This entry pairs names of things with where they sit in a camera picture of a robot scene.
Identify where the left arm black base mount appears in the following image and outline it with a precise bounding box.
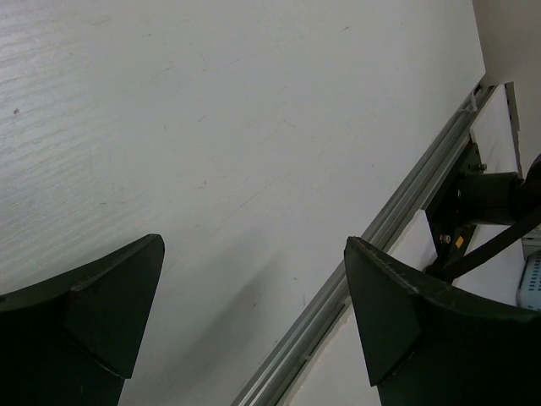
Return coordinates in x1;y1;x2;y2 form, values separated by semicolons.
426;141;522;276

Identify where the aluminium table edge rail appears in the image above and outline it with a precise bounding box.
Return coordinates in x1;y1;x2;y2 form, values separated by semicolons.
234;82;520;405

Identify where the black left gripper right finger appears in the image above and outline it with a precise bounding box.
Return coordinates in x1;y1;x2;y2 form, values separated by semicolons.
343;236;541;406

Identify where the light blue plastic crate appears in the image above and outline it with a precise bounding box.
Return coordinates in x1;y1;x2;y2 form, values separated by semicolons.
516;251;541;311

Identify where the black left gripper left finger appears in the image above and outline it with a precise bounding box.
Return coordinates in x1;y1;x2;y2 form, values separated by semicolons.
1;234;165;405

